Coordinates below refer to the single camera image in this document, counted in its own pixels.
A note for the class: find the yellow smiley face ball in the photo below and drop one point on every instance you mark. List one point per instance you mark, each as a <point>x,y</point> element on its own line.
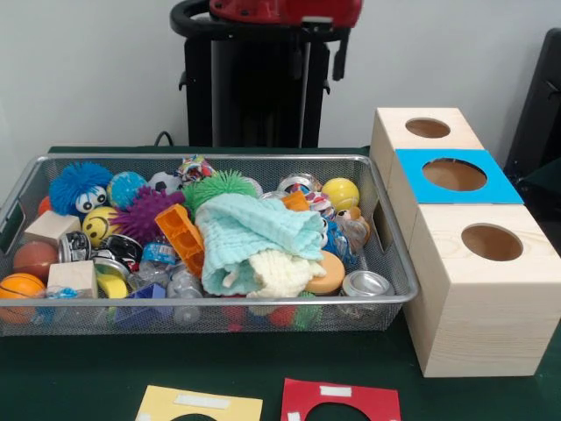
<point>98,228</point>

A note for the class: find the plain wooden block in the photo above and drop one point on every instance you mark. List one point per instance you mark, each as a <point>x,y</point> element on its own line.
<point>48,226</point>

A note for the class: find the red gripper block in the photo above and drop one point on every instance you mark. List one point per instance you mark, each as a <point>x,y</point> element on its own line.
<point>320,11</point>

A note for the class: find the purple spiky ball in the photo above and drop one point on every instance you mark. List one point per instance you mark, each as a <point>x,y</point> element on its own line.
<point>144,219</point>

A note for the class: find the black chair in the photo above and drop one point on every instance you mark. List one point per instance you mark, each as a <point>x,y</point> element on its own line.
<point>539,109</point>

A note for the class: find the wooden box with three holes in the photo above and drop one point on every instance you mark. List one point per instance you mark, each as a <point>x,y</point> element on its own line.
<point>482,316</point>

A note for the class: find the mint green cloth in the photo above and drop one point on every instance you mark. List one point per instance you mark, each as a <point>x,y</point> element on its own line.
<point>245,228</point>

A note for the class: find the orange basketball toy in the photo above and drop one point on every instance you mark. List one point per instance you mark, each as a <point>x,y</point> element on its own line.
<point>19,289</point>

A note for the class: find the red card with round hole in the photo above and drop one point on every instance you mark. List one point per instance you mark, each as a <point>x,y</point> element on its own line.
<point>298,399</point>

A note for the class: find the green fuzzy ball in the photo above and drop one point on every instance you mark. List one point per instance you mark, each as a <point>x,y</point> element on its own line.
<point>219,186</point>

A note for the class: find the orange toy building brick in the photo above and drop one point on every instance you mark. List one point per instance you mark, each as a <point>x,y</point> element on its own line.
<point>179,237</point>

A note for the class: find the blue fuzzy ball with eyes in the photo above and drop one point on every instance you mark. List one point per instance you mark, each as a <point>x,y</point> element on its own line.
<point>74,184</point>

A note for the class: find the plain yellow ball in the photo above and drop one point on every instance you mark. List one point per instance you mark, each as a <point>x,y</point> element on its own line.
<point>342,193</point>

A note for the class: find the brown ball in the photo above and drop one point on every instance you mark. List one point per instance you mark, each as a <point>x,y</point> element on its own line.
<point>35,259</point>

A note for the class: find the black pedestal with red base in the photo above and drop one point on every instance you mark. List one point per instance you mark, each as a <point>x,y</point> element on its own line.
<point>263,109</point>

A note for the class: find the yellow card with round hole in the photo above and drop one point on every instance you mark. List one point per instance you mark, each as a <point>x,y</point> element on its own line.
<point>153,403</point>

